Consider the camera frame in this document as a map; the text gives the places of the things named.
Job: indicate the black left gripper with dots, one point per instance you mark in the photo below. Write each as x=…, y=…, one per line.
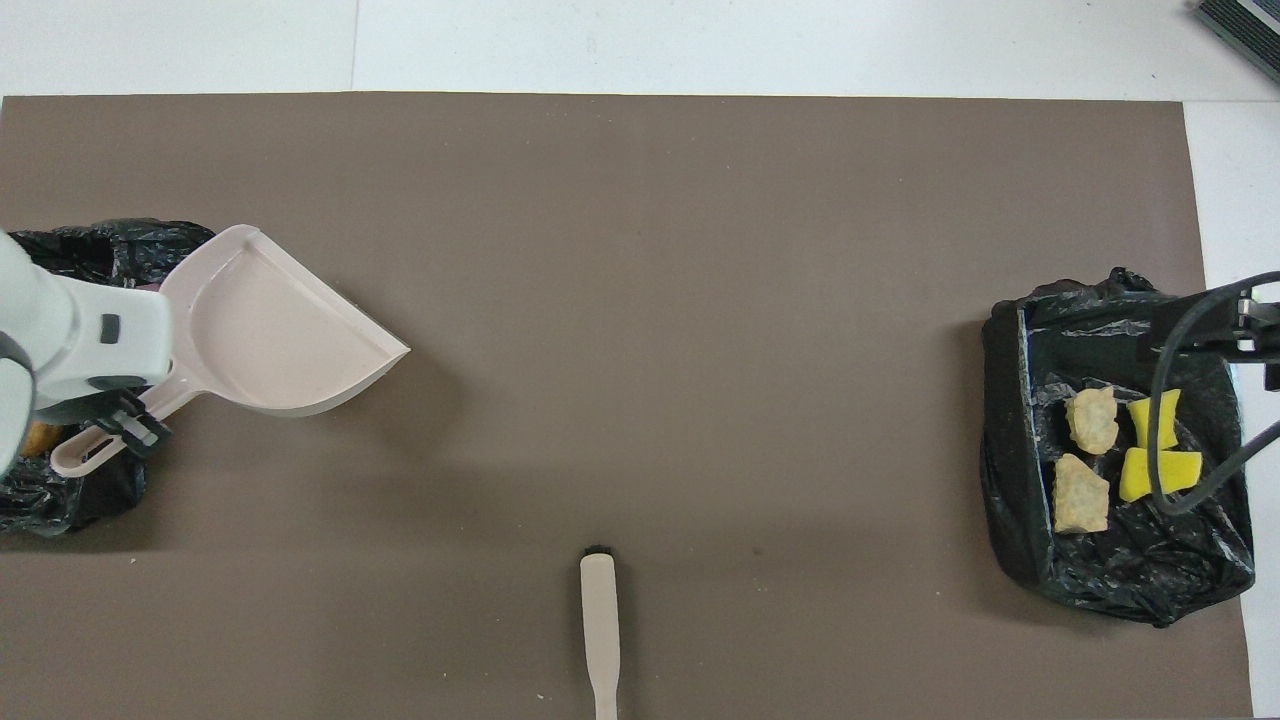
x=90, y=405

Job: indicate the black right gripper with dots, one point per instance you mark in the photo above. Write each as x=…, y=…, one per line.
x=1215, y=325

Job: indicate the brown bread roll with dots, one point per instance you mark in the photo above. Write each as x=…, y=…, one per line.
x=42, y=438

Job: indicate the small yellow green sponge piece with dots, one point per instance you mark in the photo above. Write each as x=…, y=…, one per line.
x=1140, y=420

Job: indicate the pale tan scrap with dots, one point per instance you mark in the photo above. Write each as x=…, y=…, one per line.
x=1092, y=420

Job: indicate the beige plastic dustpan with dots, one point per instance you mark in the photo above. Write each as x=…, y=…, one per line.
x=270, y=330

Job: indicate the large yellow sponge piece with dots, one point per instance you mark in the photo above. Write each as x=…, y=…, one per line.
x=1135, y=477

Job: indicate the orange striped scrap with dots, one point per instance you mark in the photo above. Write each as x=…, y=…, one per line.
x=1080, y=497

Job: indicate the beige hand brush black bristles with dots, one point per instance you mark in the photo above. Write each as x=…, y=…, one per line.
x=600, y=620

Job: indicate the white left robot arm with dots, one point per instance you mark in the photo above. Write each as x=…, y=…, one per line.
x=60, y=330

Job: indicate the black plastic trash bag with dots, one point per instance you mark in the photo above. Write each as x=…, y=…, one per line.
x=100, y=250
x=1120, y=570

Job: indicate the dark grey ridged panel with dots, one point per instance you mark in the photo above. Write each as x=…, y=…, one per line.
x=1245, y=25

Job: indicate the brown table mat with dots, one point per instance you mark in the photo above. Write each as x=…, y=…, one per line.
x=700, y=300

